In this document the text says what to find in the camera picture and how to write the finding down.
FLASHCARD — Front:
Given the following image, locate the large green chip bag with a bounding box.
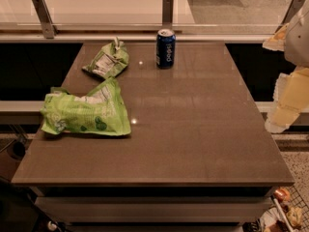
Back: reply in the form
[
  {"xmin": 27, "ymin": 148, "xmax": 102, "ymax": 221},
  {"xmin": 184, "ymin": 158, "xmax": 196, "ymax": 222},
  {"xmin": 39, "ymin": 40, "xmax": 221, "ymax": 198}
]
[{"xmin": 41, "ymin": 77, "xmax": 131, "ymax": 136}]

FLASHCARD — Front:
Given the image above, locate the wire basket with snacks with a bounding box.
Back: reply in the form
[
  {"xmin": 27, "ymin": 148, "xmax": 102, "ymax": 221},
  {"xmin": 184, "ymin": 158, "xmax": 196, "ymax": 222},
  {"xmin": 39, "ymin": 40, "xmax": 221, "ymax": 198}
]
[{"xmin": 258, "ymin": 187, "xmax": 309, "ymax": 232}]

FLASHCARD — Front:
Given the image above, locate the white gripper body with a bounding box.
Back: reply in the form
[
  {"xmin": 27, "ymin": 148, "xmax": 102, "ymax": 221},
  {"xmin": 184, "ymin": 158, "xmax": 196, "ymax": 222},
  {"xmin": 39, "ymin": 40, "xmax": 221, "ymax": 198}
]
[{"xmin": 285, "ymin": 0, "xmax": 309, "ymax": 67}]

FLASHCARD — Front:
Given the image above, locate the middle metal railing bracket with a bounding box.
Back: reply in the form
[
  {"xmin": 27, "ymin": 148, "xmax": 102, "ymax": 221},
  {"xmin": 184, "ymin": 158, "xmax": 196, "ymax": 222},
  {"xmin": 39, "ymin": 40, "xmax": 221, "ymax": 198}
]
[{"xmin": 162, "ymin": 0, "xmax": 174, "ymax": 28}]

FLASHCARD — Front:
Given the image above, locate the left metal railing bracket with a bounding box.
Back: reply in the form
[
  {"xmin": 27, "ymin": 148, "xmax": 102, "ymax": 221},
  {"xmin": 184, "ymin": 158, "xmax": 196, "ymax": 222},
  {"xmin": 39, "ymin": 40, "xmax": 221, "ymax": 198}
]
[{"xmin": 32, "ymin": 0, "xmax": 57, "ymax": 39}]

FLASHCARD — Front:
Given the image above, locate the blue Pepsi soda can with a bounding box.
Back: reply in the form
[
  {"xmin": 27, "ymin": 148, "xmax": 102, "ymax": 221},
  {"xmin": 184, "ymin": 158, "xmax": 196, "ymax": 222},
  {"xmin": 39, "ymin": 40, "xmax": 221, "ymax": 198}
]
[{"xmin": 156, "ymin": 29, "xmax": 176, "ymax": 69}]

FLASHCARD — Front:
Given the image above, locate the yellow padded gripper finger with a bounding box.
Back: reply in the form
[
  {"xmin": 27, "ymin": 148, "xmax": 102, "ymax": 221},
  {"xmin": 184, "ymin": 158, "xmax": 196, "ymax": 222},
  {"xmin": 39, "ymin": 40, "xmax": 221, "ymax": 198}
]
[
  {"xmin": 263, "ymin": 23, "xmax": 289, "ymax": 51},
  {"xmin": 265, "ymin": 67, "xmax": 309, "ymax": 133}
]

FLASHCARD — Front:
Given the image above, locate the right metal railing bracket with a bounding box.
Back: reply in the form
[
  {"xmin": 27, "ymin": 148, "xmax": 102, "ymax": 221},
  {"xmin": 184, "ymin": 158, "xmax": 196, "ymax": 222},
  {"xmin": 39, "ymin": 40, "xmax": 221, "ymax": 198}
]
[{"xmin": 277, "ymin": 0, "xmax": 306, "ymax": 30}]

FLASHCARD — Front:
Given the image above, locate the metal railing bracket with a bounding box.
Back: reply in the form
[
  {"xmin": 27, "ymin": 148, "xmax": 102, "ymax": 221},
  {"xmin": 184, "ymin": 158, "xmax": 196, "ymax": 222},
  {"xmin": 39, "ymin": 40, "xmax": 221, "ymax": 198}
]
[
  {"xmin": 32, "ymin": 0, "xmax": 57, "ymax": 39},
  {"xmin": 277, "ymin": 0, "xmax": 306, "ymax": 30},
  {"xmin": 162, "ymin": 0, "xmax": 174, "ymax": 28}
]

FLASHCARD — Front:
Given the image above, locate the small green jalapeno chip bag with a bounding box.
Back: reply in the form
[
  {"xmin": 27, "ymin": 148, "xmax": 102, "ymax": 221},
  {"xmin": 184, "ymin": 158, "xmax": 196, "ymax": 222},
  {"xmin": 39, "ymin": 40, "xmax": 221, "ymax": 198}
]
[{"xmin": 82, "ymin": 38, "xmax": 129, "ymax": 79}]

